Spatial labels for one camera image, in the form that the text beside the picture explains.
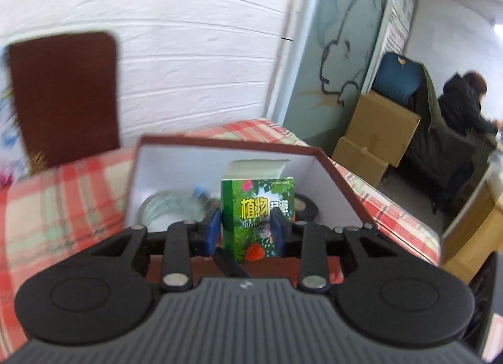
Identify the red plaid tablecloth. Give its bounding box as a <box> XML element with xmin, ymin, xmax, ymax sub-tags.
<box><xmin>0</xmin><ymin>118</ymin><xmax>441</xmax><ymax>354</ymax></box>

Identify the pale panel with line drawing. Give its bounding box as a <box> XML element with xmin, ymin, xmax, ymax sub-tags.
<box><xmin>282</xmin><ymin>0</ymin><xmax>394</xmax><ymax>145</ymax></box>

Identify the light wooden desk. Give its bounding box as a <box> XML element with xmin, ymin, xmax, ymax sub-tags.
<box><xmin>440</xmin><ymin>180</ymin><xmax>503</xmax><ymax>285</ymax></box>

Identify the small cardboard box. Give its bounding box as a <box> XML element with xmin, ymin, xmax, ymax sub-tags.
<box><xmin>331</xmin><ymin>137</ymin><xmax>390</xmax><ymax>189</ymax></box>

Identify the dark jacket on chair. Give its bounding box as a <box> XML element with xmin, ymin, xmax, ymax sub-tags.
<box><xmin>406</xmin><ymin>66</ymin><xmax>478</xmax><ymax>208</ymax></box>

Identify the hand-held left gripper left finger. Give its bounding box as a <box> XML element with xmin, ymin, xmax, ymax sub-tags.
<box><xmin>90</xmin><ymin>207</ymin><xmax>221</xmax><ymax>292</ymax></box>

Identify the dark brown board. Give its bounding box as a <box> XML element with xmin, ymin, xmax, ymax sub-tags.
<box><xmin>5</xmin><ymin>31</ymin><xmax>121</xmax><ymax>171</ymax></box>

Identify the clear plastic bottle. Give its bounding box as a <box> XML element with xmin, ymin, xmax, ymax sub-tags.
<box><xmin>139</xmin><ymin>187</ymin><xmax>219</xmax><ymax>232</ymax></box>

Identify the colourful wall poster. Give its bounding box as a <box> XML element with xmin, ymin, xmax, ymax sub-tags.
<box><xmin>0</xmin><ymin>84</ymin><xmax>48</xmax><ymax>189</ymax></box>

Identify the brown box with white inside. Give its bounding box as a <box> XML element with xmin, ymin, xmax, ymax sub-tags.
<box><xmin>125</xmin><ymin>134</ymin><xmax>380</xmax><ymax>287</ymax></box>

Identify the black tape roll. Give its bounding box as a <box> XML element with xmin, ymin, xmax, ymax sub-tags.
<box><xmin>293</xmin><ymin>192</ymin><xmax>322</xmax><ymax>224</ymax></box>

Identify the large cardboard box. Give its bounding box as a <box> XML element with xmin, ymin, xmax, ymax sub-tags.
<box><xmin>347</xmin><ymin>91</ymin><xmax>422</xmax><ymax>169</ymax></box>

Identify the blue chair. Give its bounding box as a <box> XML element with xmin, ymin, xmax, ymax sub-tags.
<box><xmin>371</xmin><ymin>52</ymin><xmax>422</xmax><ymax>108</ymax></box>

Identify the green leaf-print box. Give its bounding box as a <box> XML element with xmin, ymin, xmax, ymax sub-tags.
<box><xmin>219</xmin><ymin>159</ymin><xmax>296</xmax><ymax>265</ymax></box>

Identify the white slatted frame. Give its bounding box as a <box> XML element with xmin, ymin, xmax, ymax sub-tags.
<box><xmin>363</xmin><ymin>0</ymin><xmax>420</xmax><ymax>92</ymax></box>

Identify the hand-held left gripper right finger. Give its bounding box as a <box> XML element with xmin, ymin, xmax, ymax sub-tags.
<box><xmin>269</xmin><ymin>209</ymin><xmax>398</xmax><ymax>292</ymax></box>

